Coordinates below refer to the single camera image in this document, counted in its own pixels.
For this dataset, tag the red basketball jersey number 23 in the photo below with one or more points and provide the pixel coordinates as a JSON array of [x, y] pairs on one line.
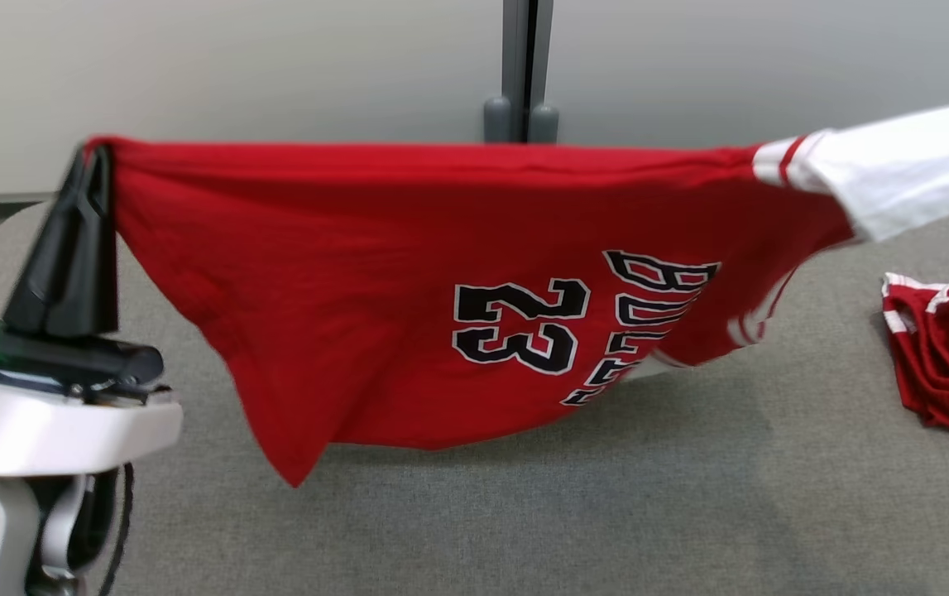
[[358, 290]]

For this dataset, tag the grey partition post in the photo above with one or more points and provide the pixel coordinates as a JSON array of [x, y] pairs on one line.
[[515, 58]]

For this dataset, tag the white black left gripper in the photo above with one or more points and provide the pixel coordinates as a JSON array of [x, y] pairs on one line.
[[44, 430]]

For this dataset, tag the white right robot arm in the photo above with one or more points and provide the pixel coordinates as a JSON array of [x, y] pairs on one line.
[[921, 174]]

